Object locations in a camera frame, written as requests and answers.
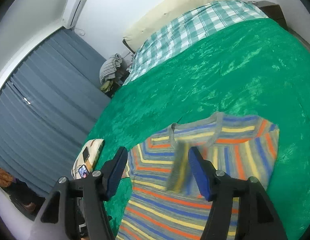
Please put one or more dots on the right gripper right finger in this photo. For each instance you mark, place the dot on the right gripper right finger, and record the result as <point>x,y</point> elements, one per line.
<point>257,217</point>

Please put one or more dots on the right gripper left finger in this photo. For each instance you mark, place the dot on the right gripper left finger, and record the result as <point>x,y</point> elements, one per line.
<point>57,219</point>

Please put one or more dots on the striped knit sweater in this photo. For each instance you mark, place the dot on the striped knit sweater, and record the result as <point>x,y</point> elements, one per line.
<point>170,189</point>

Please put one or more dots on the smartphone with lit screen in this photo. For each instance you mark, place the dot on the smartphone with lit screen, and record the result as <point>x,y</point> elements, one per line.
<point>83,171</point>

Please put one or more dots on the dark smartphone on pillow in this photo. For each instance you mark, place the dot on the dark smartphone on pillow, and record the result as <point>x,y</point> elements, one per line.
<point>85,154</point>

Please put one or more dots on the striped small pillow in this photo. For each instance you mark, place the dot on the striped small pillow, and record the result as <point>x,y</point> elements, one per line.
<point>95,147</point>

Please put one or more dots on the blue grey curtain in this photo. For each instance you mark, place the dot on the blue grey curtain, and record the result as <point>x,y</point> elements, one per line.
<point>47,108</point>

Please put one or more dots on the olive green cloth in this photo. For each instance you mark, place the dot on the olive green cloth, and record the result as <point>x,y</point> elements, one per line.
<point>107,86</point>

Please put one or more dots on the green floral bedspread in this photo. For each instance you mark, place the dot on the green floral bedspread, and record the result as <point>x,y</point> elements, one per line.
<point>250,68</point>

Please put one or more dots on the grey checked cloth pile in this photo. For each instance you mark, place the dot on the grey checked cloth pile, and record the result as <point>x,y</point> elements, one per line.
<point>109,68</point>

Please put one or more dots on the green white plaid sheet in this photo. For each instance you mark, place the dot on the green white plaid sheet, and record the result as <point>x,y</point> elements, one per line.
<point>184,31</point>

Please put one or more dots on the dark wooden nightstand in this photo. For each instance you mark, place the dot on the dark wooden nightstand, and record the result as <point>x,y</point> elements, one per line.
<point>273,11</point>

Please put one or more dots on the white air conditioner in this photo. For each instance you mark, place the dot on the white air conditioner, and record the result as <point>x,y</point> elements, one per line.
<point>72,12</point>

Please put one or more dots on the cream padded headboard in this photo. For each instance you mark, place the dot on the cream padded headboard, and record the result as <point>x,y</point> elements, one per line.
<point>152,21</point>

